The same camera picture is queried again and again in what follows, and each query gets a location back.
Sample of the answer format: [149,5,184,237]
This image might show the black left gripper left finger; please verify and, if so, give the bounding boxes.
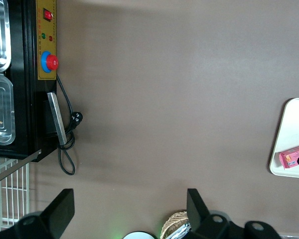
[0,188,75,239]

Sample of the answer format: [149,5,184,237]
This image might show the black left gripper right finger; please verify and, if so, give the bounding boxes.
[186,188,281,239]

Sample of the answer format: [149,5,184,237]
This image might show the beige plastic tray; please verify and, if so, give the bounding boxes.
[269,98,299,180]

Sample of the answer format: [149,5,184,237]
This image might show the stacked aluminium foil trays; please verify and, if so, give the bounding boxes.
[175,222,192,239]

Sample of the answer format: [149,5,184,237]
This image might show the light wicker basket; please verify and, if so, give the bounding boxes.
[160,211,190,239]

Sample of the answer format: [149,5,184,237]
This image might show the flat metal strip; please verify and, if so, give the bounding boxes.
[0,148,42,187]

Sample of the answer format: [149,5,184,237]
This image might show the pink snack pack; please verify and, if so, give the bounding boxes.
[278,143,299,171]

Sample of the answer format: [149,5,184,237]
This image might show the black machine with yellow panel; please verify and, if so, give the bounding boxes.
[0,0,58,163]

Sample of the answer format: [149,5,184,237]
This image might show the steel food container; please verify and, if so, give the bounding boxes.
[0,0,12,73]
[0,73,16,146]

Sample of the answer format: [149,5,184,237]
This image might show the red emergency stop button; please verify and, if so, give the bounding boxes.
[40,51,59,74]

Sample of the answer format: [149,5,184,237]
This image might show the white wire rack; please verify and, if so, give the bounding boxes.
[0,158,30,231]

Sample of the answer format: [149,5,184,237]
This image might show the steel handle bar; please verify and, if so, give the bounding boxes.
[46,92,67,145]

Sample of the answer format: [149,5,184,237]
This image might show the black power cable with plug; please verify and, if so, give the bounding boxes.
[55,73,83,176]

